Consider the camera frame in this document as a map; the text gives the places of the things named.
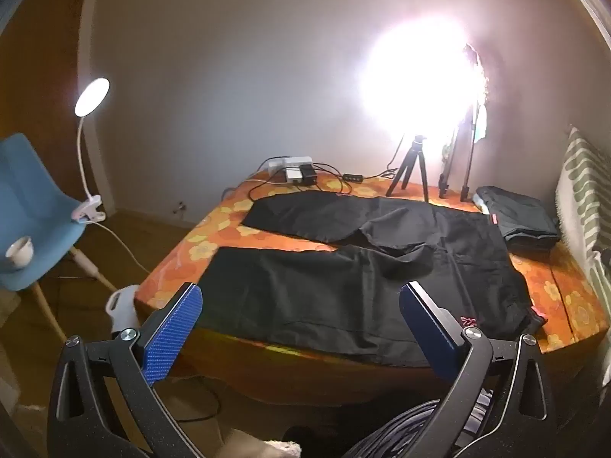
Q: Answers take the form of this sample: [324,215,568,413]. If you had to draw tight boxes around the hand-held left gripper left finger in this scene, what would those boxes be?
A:
[47,282,225,458]

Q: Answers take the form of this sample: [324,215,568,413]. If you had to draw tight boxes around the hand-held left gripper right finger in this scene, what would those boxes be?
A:
[398,281,559,458]

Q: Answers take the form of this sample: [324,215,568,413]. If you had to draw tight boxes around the black pants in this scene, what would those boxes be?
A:
[199,190,547,368]

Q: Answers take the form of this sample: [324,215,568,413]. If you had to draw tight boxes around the white jug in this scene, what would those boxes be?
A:
[105,285,142,335]

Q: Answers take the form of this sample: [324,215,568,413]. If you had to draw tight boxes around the dark striped cloth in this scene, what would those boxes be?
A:
[344,398,492,458]

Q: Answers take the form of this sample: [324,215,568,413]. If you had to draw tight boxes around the orange floral tablecloth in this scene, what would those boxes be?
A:
[134,172,609,408]

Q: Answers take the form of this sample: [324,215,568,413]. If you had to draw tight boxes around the folded dark clothes stack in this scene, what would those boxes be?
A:
[475,185,560,249]

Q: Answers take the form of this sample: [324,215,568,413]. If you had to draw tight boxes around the black tripod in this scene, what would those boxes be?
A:
[386,136,429,202]

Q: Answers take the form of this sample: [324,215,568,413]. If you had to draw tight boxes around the black light stand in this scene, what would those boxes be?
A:
[438,100,480,203]

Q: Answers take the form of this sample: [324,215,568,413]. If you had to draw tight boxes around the white cup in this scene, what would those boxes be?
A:
[6,236,34,268]

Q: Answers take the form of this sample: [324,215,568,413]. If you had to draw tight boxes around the blue chair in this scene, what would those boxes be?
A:
[0,134,120,344]

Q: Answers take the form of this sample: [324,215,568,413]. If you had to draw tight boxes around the white power strip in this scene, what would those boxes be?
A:
[267,155,313,177]

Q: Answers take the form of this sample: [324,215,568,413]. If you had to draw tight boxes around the green patterned cushion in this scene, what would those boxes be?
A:
[556,126,611,307]

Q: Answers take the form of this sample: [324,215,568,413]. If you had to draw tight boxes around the hanging pale cloth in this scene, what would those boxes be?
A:
[470,102,489,143]

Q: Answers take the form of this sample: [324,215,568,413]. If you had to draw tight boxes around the white clip lamp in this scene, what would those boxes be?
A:
[71,77,112,224]

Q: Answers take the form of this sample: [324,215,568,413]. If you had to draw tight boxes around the bright studio light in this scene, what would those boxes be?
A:
[358,19,483,140]

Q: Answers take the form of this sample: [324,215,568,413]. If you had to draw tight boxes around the white lamp cable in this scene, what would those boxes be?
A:
[91,218,154,276]

